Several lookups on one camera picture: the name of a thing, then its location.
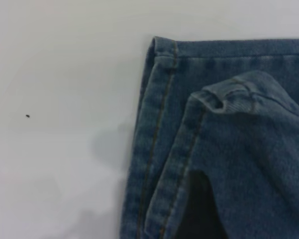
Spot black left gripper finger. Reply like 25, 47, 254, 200
180, 170, 229, 239

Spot blue denim pants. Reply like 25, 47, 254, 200
119, 36, 299, 239

